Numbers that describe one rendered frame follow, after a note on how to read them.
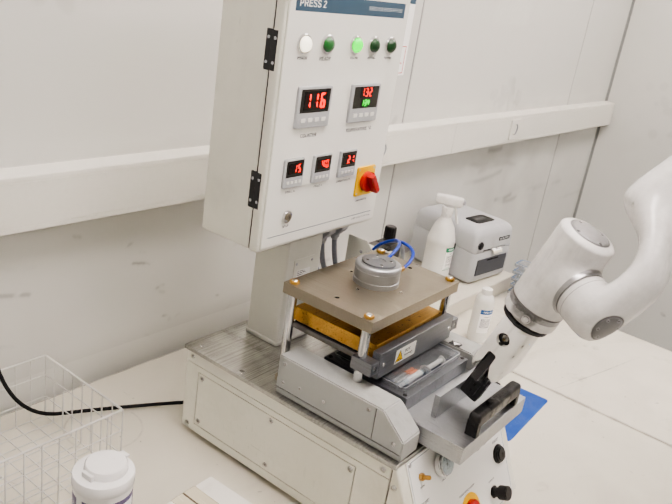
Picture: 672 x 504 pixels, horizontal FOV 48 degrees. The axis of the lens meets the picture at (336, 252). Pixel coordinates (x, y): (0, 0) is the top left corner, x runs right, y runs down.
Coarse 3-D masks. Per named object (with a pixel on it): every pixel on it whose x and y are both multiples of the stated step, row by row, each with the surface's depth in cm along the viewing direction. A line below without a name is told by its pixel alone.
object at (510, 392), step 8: (512, 384) 122; (496, 392) 119; (504, 392) 119; (512, 392) 120; (488, 400) 116; (496, 400) 116; (504, 400) 118; (512, 400) 123; (480, 408) 114; (488, 408) 114; (496, 408) 116; (472, 416) 112; (480, 416) 112; (488, 416) 114; (472, 424) 112; (480, 424) 112; (464, 432) 114; (472, 432) 113
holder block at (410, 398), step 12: (336, 360) 124; (456, 360) 130; (444, 372) 125; (456, 372) 129; (384, 384) 119; (420, 384) 121; (432, 384) 122; (444, 384) 126; (396, 396) 117; (408, 396) 117; (420, 396) 120; (408, 408) 118
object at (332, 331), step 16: (304, 304) 127; (304, 320) 125; (320, 320) 123; (336, 320) 123; (400, 320) 127; (416, 320) 128; (320, 336) 124; (336, 336) 122; (352, 336) 120; (384, 336) 120; (400, 336) 123; (352, 352) 120; (368, 352) 118
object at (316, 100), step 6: (306, 96) 116; (312, 96) 117; (318, 96) 118; (324, 96) 120; (306, 102) 117; (312, 102) 118; (318, 102) 119; (324, 102) 120; (306, 108) 117; (312, 108) 118; (318, 108) 119; (324, 108) 121
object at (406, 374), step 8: (440, 344) 133; (424, 352) 129; (432, 352) 130; (440, 352) 130; (448, 352) 130; (456, 352) 131; (416, 360) 126; (424, 360) 126; (432, 360) 127; (440, 360) 127; (400, 368) 123; (408, 368) 123; (416, 368) 123; (424, 368) 124; (432, 368) 124; (384, 376) 119; (392, 376) 120; (400, 376) 120; (408, 376) 121; (416, 376) 121; (400, 384) 118; (408, 384) 118
